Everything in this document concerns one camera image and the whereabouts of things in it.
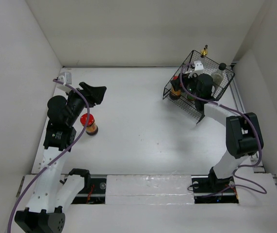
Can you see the red lid sauce jar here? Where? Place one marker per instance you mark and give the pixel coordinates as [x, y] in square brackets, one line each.
[91, 127]
[175, 91]

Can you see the yellow cap sauce bottle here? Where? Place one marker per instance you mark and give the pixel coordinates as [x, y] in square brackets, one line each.
[190, 97]

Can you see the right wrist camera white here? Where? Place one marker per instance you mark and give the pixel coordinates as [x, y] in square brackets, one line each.
[197, 68]

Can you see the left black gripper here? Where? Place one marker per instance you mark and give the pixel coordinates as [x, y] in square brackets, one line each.
[93, 94]

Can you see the black wire basket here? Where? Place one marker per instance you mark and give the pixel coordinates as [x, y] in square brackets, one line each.
[205, 89]

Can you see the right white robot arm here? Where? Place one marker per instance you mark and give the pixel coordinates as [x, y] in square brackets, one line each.
[244, 140]

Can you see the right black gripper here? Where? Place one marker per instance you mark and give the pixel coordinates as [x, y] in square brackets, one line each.
[186, 79]

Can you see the base mount rail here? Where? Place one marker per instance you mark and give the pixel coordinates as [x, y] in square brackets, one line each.
[208, 189]
[94, 188]

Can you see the glass oil bottle gold spout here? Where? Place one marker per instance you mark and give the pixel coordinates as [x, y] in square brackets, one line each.
[203, 54]

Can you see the black cap sauce bottle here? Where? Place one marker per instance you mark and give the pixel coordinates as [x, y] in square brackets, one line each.
[217, 76]

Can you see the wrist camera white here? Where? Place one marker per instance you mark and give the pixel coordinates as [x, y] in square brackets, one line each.
[62, 80]
[197, 68]

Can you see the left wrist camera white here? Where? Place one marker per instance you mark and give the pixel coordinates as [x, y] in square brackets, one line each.
[62, 80]

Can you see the right base mount rail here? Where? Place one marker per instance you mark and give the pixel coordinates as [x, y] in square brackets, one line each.
[208, 189]

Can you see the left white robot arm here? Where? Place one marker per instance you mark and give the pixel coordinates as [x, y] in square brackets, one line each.
[45, 211]

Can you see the left base mount rail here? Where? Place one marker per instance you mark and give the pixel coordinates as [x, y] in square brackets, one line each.
[94, 188]

